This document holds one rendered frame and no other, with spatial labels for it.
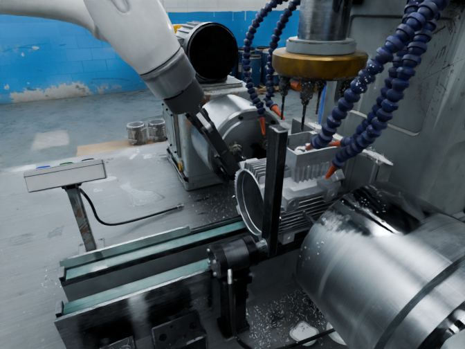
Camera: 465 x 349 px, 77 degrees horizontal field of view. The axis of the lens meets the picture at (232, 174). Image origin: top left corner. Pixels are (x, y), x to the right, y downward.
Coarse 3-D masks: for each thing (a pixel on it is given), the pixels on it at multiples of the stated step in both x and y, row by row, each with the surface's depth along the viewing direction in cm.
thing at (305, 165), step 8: (288, 136) 70; (296, 136) 71; (304, 136) 72; (312, 136) 71; (296, 144) 72; (304, 144) 73; (328, 144) 68; (288, 152) 64; (296, 152) 62; (304, 152) 61; (312, 152) 62; (320, 152) 63; (328, 152) 64; (288, 160) 64; (296, 160) 61; (304, 160) 62; (312, 160) 63; (320, 160) 64; (328, 160) 65; (296, 168) 62; (304, 168) 63; (312, 168) 64; (320, 168) 65; (328, 168) 66; (296, 176) 63; (304, 176) 64; (312, 176) 65; (320, 176) 66
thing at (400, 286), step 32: (352, 192) 46; (384, 192) 45; (320, 224) 45; (352, 224) 42; (384, 224) 40; (416, 224) 38; (448, 224) 38; (320, 256) 44; (352, 256) 40; (384, 256) 37; (416, 256) 35; (448, 256) 34; (320, 288) 44; (352, 288) 38; (384, 288) 35; (416, 288) 33; (448, 288) 33; (352, 320) 38; (384, 320) 34; (416, 320) 33; (448, 320) 32
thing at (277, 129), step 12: (276, 132) 44; (288, 132) 44; (276, 144) 44; (288, 144) 46; (276, 156) 45; (276, 168) 46; (276, 180) 48; (264, 192) 51; (276, 192) 49; (264, 204) 52; (276, 204) 50; (264, 216) 53; (276, 216) 52; (264, 228) 54; (276, 228) 53; (264, 240) 55; (276, 240) 55; (264, 252) 57; (276, 252) 56
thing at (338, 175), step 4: (240, 164) 69; (240, 168) 69; (336, 172) 66; (340, 172) 66; (332, 176) 67; (336, 176) 65; (340, 176) 66; (344, 176) 66; (332, 180) 67; (336, 180) 66; (340, 180) 66; (260, 236) 66
